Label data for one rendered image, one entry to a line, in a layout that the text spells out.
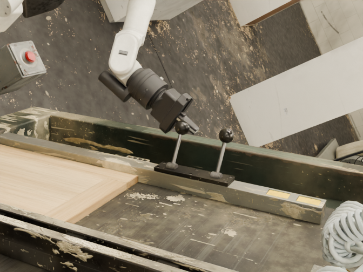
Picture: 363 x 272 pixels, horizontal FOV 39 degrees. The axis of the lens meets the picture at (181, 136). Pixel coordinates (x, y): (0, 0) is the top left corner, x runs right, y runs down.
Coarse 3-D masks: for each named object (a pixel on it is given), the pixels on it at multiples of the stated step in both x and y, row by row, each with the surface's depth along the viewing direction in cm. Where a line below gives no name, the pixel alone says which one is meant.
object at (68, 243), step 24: (0, 216) 95; (24, 216) 96; (48, 216) 96; (360, 216) 66; (0, 240) 94; (24, 240) 92; (48, 240) 89; (72, 240) 87; (96, 240) 89; (120, 240) 88; (336, 240) 66; (360, 240) 65; (48, 264) 90; (72, 264) 88; (96, 264) 85; (120, 264) 83; (144, 264) 81; (168, 264) 82; (192, 264) 82
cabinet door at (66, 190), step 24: (0, 144) 149; (0, 168) 132; (24, 168) 133; (48, 168) 133; (72, 168) 133; (96, 168) 134; (0, 192) 118; (24, 192) 119; (48, 192) 119; (72, 192) 120; (96, 192) 119; (120, 192) 124; (72, 216) 107
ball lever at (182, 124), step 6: (180, 120) 129; (180, 126) 128; (186, 126) 128; (180, 132) 128; (186, 132) 129; (180, 138) 129; (174, 150) 129; (174, 156) 128; (168, 162) 128; (174, 162) 128; (174, 168) 127
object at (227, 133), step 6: (222, 132) 124; (228, 132) 123; (222, 138) 124; (228, 138) 123; (222, 144) 124; (222, 150) 124; (222, 156) 124; (216, 168) 123; (210, 174) 123; (216, 174) 122; (222, 174) 123
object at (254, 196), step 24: (24, 144) 145; (48, 144) 144; (120, 168) 132; (144, 168) 129; (192, 192) 125; (216, 192) 122; (240, 192) 119; (264, 192) 118; (288, 192) 118; (288, 216) 115; (312, 216) 112
